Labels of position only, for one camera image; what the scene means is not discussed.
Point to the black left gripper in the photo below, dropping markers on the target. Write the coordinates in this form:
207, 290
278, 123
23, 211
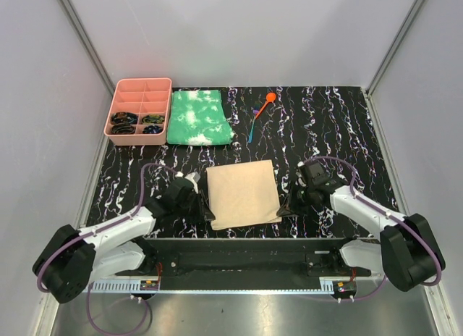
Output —
203, 212

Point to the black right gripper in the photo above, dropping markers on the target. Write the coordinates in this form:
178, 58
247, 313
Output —
286, 210

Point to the beige cloth napkin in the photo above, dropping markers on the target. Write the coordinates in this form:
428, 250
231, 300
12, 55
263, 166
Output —
243, 194

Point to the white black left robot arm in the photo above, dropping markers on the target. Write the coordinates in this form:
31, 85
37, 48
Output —
72, 259

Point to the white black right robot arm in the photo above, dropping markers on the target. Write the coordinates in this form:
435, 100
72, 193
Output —
404, 249

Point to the teal plastic utensil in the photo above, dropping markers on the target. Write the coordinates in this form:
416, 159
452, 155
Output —
250, 136

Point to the green white tie-dye cloth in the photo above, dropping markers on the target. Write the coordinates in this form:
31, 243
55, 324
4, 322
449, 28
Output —
197, 119

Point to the blue coiled band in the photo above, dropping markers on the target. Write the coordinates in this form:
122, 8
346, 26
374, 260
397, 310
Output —
152, 129

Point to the yellow green coiled band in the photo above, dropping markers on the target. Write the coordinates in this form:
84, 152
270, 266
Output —
152, 119

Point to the orange plastic spoon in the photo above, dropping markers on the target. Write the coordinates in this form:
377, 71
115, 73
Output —
270, 98

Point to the dark coiled band bottom-left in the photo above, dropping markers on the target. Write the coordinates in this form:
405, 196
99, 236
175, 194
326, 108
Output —
123, 129

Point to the pink compartment tray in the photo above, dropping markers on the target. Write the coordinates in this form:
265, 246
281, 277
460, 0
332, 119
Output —
141, 96

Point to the dark coiled band top-left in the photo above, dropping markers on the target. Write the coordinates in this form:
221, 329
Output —
126, 118

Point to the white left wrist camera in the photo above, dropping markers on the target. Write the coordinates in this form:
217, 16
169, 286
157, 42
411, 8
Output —
193, 179

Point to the aluminium front frame rail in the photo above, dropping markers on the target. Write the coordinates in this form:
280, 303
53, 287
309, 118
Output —
202, 282

